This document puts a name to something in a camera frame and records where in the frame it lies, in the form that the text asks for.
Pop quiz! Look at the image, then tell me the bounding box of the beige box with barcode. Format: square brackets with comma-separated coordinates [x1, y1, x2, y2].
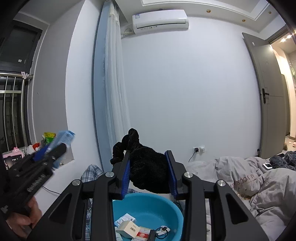
[116, 220, 141, 239]

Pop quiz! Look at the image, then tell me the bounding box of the blue curtain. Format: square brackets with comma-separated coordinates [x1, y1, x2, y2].
[92, 0, 111, 167]

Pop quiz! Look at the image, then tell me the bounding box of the green snack bag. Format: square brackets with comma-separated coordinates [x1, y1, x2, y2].
[43, 132, 56, 146]

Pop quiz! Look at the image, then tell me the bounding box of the white box with blue print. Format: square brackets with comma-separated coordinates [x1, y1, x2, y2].
[115, 213, 136, 229]

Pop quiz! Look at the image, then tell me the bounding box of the white small device with cord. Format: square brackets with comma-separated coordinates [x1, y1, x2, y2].
[154, 226, 171, 238]

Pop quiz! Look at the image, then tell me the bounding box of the blue plastic basin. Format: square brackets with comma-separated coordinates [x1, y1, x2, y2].
[112, 193, 184, 241]

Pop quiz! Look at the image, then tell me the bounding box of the thin black cable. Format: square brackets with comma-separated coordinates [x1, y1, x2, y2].
[43, 186, 62, 194]

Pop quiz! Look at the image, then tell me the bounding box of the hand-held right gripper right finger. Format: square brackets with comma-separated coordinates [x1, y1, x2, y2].
[165, 150, 270, 241]

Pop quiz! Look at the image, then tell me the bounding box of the blue plaid shirt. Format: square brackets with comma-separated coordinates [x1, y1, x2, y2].
[80, 164, 141, 241]

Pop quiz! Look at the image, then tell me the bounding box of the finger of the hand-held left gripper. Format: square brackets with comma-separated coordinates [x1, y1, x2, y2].
[46, 143, 68, 161]
[33, 146, 51, 161]

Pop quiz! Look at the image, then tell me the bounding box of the dark window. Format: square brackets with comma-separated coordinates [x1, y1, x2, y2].
[0, 20, 43, 70]

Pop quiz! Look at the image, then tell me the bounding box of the metal window guard rail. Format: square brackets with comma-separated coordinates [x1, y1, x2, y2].
[0, 71, 34, 151]

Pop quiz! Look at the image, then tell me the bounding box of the grey pillow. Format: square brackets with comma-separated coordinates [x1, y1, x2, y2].
[186, 159, 220, 183]

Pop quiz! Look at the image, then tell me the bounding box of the grey duvet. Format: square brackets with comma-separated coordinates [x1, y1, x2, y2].
[215, 156, 296, 230]

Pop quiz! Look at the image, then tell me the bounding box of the white sheer curtain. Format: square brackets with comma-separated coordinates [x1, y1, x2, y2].
[104, 0, 132, 149]

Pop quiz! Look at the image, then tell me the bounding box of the pink-cased tablet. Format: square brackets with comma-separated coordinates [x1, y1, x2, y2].
[2, 146, 26, 171]

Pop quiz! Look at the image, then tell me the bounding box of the blue patterned packet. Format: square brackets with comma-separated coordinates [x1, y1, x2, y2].
[50, 130, 76, 168]

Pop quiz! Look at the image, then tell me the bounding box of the red and white cigarette pack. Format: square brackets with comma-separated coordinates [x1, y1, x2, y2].
[135, 227, 152, 239]

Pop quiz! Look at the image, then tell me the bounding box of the black plush cloth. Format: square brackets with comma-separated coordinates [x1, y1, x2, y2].
[110, 128, 173, 194]

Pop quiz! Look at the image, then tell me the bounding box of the white air conditioner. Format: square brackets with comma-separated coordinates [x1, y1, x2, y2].
[132, 9, 189, 36]

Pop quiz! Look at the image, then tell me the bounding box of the person's left hand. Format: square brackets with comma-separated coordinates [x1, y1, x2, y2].
[6, 199, 42, 239]

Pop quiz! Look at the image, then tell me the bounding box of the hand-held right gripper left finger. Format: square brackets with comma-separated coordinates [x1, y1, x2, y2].
[26, 152, 132, 241]

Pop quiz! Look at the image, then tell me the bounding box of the dark striped cloth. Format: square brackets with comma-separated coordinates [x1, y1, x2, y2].
[270, 151, 296, 171]

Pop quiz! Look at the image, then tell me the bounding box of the grey door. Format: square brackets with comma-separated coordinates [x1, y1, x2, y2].
[242, 32, 289, 159]

